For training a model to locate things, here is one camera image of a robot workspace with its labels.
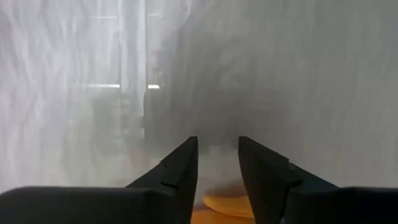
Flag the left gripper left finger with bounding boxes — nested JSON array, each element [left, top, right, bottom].
[[0, 136, 199, 224]]

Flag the yellow plastic basket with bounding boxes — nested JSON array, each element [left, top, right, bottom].
[[190, 192, 256, 224]]

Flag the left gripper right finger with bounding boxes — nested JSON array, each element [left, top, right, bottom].
[[238, 136, 398, 224]]

